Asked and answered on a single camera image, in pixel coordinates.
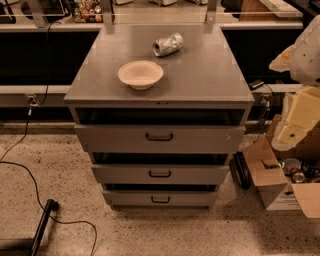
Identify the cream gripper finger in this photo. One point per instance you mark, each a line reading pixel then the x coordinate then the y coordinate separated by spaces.
pixel 282 62
pixel 300 114

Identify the grey top drawer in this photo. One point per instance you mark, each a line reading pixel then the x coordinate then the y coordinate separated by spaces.
pixel 159 139

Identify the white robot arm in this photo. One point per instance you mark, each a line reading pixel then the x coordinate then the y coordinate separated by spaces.
pixel 305 60

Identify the open cardboard box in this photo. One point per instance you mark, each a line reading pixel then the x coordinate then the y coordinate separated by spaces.
pixel 276 189

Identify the grey metal drawer cabinet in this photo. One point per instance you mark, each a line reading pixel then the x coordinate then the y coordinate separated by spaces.
pixel 202 85

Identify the grey bottom drawer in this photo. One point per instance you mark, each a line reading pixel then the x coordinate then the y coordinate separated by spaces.
pixel 160 198

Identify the small black power adapter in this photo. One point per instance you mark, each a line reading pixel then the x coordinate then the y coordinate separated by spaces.
pixel 255 85

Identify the black flat object beside cabinet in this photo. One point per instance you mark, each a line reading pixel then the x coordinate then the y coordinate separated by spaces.
pixel 242 170

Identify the crushed silver soda can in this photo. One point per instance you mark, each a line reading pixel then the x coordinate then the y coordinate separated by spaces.
pixel 168 45

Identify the white paper bowl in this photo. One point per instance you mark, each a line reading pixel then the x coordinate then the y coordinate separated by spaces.
pixel 140 75

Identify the cans on back shelf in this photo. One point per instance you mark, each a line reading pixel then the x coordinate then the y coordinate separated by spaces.
pixel 87 11

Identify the black metal stand leg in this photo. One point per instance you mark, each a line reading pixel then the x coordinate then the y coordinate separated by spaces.
pixel 50 206

